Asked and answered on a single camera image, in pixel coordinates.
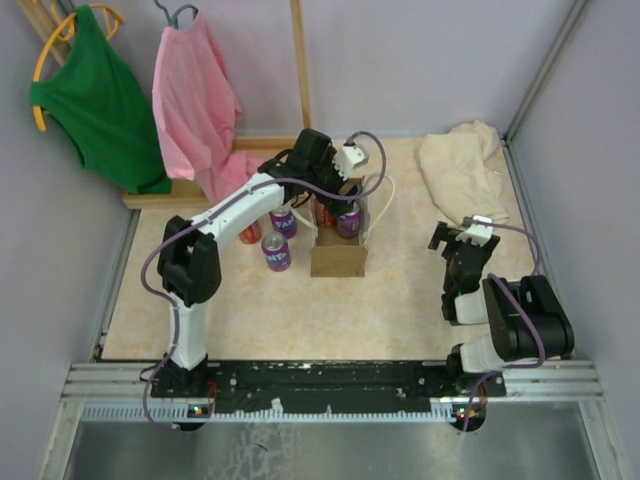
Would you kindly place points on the purple soda can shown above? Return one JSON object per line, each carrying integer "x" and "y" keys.
{"x": 284, "y": 222}
{"x": 275, "y": 248}
{"x": 348, "y": 224}

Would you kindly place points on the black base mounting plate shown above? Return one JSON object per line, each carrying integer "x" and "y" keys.
{"x": 310, "y": 386}

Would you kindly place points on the red soda can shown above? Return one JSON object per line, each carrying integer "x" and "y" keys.
{"x": 251, "y": 234}
{"x": 323, "y": 217}

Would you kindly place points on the red soda can in bag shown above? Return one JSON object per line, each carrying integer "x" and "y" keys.
{"x": 323, "y": 217}

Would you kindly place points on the aluminium frame rail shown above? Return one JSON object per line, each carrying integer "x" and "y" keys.
{"x": 555, "y": 381}

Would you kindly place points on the pink shirt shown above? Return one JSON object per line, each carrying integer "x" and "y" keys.
{"x": 196, "y": 112}

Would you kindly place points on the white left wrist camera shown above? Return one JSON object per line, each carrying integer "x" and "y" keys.
{"x": 348, "y": 158}

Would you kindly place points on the grey clothes hanger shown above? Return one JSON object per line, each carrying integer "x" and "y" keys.
{"x": 172, "y": 18}

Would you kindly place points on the cream folded cloth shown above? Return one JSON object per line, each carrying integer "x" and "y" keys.
{"x": 458, "y": 179}

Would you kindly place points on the yellow clothes hanger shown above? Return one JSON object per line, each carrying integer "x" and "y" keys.
{"x": 63, "y": 33}

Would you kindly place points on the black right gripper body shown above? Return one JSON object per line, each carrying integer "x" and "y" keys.
{"x": 448, "y": 254}

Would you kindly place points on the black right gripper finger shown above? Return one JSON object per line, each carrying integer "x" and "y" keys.
{"x": 442, "y": 233}
{"x": 489, "y": 247}

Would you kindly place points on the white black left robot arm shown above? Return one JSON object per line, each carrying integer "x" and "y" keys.
{"x": 189, "y": 261}

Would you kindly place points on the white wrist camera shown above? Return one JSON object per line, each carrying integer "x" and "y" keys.
{"x": 477, "y": 229}
{"x": 348, "y": 158}

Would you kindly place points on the white cable duct strip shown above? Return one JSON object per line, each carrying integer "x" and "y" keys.
{"x": 192, "y": 413}

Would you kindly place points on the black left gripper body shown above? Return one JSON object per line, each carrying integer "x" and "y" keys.
{"x": 327, "y": 175}

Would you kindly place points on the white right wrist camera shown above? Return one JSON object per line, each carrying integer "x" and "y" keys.
{"x": 477, "y": 229}

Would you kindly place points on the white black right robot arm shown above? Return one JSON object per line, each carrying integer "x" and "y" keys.
{"x": 527, "y": 324}

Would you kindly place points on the wooden clothes rack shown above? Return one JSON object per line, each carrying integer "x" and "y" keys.
{"x": 186, "y": 193}

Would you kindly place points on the red soda can front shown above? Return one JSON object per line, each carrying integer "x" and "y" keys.
{"x": 251, "y": 234}

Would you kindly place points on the green tank top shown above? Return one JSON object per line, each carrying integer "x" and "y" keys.
{"x": 97, "y": 101}

